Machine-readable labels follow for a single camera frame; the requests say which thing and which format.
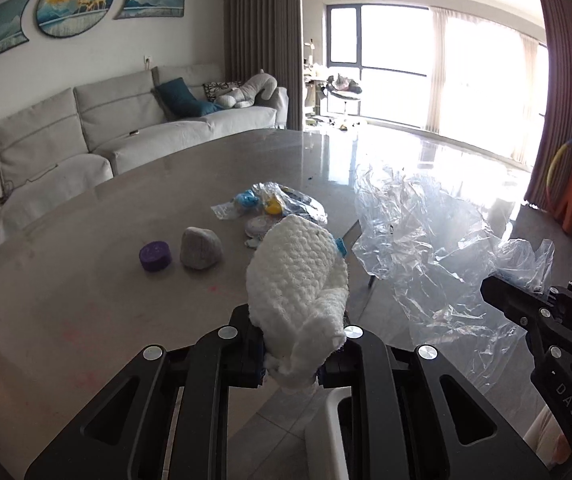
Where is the grey stone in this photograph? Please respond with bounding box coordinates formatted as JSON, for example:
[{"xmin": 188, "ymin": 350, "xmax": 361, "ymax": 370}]
[{"xmin": 180, "ymin": 227, "xmax": 223, "ymax": 271}]

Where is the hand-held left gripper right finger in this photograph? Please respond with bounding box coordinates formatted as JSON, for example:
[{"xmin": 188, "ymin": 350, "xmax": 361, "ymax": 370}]
[{"xmin": 317, "ymin": 316, "xmax": 553, "ymax": 480}]

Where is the light grey sofa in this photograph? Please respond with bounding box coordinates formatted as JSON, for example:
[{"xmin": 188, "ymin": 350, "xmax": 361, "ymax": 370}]
[{"xmin": 0, "ymin": 62, "xmax": 289, "ymax": 271}]

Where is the white sheer curtain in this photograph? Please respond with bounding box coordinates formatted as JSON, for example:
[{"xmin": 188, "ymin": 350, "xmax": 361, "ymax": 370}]
[{"xmin": 426, "ymin": 5, "xmax": 549, "ymax": 171}]

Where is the clear plastic bag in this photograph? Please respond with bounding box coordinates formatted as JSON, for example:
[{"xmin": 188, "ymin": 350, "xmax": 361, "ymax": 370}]
[{"xmin": 352, "ymin": 162, "xmax": 556, "ymax": 396}]

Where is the grey curtain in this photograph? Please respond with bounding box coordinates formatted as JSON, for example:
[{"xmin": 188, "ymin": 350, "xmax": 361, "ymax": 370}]
[{"xmin": 222, "ymin": 0, "xmax": 303, "ymax": 131}]

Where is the white bin with black liner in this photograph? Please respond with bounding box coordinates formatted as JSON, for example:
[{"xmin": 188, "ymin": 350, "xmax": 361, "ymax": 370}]
[{"xmin": 305, "ymin": 389, "xmax": 354, "ymax": 480}]

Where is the grey plush toy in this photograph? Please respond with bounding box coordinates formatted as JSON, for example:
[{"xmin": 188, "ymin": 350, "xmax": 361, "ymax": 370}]
[{"xmin": 214, "ymin": 69, "xmax": 279, "ymax": 109}]

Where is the purple round lid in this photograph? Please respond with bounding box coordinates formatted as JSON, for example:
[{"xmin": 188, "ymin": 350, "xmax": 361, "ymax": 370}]
[{"xmin": 139, "ymin": 241, "xmax": 172, "ymax": 274}]

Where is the white chair with clothes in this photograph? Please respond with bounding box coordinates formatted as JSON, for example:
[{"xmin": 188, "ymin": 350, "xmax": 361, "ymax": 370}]
[{"xmin": 323, "ymin": 74, "xmax": 365, "ymax": 126}]

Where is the white round lid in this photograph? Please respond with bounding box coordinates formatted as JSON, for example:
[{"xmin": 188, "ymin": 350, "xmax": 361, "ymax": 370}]
[{"xmin": 244, "ymin": 216, "xmax": 273, "ymax": 239}]

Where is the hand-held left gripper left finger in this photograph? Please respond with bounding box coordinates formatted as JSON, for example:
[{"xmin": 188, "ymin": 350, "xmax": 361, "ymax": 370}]
[{"xmin": 23, "ymin": 305, "xmax": 268, "ymax": 480}]

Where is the black and white patterned pillow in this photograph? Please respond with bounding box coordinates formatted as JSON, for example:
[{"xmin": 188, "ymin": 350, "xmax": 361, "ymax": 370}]
[{"xmin": 202, "ymin": 80, "xmax": 244, "ymax": 103}]

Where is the clear packet with colourful toys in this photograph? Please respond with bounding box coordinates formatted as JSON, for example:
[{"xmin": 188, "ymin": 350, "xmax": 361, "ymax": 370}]
[{"xmin": 211, "ymin": 181, "xmax": 328, "ymax": 226}]

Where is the brown curtain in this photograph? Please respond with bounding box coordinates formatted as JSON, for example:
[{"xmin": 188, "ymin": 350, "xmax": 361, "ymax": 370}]
[{"xmin": 523, "ymin": 0, "xmax": 572, "ymax": 211}]

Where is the blue pillow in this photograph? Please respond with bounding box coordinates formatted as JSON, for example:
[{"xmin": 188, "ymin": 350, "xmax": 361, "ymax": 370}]
[{"xmin": 155, "ymin": 78, "xmax": 217, "ymax": 122}]

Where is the white knitted cloth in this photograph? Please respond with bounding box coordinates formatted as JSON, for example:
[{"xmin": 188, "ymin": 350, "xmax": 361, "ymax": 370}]
[{"xmin": 246, "ymin": 214, "xmax": 351, "ymax": 397}]

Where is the black framed window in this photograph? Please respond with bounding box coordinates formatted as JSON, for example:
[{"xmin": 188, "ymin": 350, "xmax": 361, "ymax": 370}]
[{"xmin": 323, "ymin": 4, "xmax": 432, "ymax": 128}]

